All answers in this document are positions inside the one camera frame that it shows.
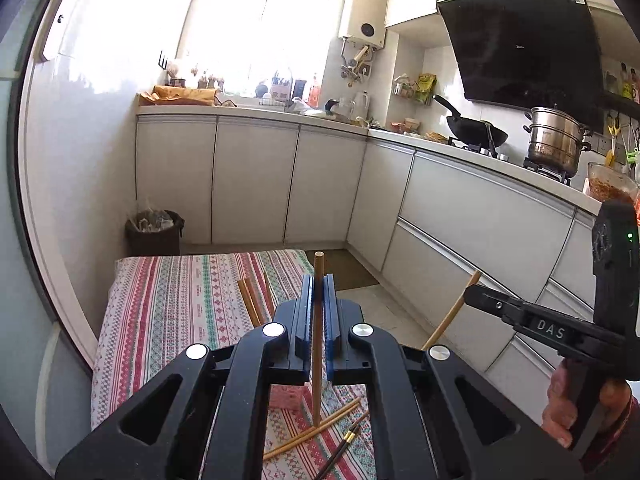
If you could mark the striped patterned tablecloth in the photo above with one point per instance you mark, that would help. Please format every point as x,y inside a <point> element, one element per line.
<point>175,310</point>

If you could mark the black range hood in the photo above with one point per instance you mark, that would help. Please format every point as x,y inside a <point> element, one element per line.
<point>525,50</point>

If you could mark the brown floor mat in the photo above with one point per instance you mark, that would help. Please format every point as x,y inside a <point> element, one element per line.
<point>350,270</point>

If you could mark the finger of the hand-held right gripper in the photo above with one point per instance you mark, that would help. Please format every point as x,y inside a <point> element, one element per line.
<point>492,305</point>

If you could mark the gas stove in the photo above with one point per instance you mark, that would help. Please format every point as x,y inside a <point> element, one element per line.
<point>545,169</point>

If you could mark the white wall water heater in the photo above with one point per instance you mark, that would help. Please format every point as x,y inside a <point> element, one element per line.
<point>362,12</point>

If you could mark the water heater pipes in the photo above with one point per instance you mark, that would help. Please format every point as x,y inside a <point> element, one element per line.
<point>356,62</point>

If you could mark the black wok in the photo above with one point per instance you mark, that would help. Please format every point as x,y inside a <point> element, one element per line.
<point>475,132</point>

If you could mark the black chopstick with gold band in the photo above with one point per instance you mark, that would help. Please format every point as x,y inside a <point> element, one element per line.
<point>337,460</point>
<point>345,444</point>

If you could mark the yellow cloth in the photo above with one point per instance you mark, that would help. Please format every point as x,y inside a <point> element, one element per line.
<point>180,95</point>

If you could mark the light bamboo chopstick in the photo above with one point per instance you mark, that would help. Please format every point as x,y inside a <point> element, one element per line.
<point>247,302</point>
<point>357,419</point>
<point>254,300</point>
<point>455,310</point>
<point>310,431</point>
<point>318,400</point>

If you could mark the white lower kitchen cabinets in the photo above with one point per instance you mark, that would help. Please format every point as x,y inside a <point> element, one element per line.
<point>250,180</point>

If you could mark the countertop utensil caddy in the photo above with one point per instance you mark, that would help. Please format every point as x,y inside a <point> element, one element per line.
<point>281,91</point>

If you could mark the steel steamer pot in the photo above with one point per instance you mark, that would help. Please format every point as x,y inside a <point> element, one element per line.
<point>555,140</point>

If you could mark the person's right forearm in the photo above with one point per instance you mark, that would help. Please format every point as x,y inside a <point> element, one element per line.
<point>620,435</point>

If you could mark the dark wall shelf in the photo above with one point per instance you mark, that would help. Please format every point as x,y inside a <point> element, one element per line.
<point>622,100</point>

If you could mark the red bottle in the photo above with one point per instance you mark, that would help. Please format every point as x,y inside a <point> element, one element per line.
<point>314,92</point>

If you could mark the dark trash bin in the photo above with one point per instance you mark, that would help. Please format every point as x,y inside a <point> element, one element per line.
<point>155,235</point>

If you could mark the yellow packet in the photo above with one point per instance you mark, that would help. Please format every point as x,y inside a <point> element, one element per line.
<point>426,89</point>

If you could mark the wall seasoning rack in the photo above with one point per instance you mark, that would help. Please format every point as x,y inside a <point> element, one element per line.
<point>402,89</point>

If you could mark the pink lattice utensil holder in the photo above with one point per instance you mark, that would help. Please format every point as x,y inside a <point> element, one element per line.
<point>287,399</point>

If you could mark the grey sliding door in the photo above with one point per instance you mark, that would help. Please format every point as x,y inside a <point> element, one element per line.
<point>25,170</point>

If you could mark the person's right hand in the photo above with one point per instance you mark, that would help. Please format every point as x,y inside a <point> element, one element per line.
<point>554,410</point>

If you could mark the white kettle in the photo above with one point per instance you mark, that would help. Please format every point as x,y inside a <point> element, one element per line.
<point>362,106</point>

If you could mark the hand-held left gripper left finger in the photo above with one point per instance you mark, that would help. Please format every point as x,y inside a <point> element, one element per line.
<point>306,320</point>

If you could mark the glass bowl of red food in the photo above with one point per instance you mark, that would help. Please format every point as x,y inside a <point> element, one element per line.
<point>610,185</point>

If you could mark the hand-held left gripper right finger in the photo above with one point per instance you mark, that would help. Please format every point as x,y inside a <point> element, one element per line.
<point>330,320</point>

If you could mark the kitchen window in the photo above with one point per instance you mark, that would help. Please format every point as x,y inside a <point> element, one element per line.
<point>270,25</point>

